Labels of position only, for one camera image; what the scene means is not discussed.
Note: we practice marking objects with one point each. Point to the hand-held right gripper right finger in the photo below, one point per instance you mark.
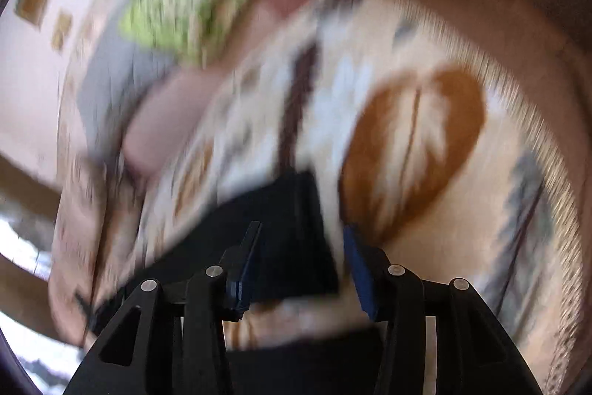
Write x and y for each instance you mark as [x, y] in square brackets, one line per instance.
[365, 279]

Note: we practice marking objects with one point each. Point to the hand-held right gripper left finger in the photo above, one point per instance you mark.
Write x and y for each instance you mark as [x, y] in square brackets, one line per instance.
[241, 279]

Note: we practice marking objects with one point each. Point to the black pants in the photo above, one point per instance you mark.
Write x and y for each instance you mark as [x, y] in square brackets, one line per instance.
[296, 237]

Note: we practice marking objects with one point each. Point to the leaf printed blanket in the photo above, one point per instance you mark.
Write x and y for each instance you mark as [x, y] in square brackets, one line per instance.
[416, 136]

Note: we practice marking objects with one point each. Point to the beige striped pillow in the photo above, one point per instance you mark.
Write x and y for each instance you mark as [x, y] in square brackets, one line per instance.
[88, 247]

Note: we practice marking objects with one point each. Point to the grey pillow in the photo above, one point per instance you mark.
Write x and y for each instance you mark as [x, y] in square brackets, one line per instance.
[115, 85]

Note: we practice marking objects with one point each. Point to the brown wooden furniture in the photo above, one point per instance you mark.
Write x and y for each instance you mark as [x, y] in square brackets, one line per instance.
[23, 177]

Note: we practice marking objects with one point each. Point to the small framed wall picture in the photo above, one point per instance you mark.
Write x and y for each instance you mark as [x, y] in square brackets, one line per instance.
[61, 30]

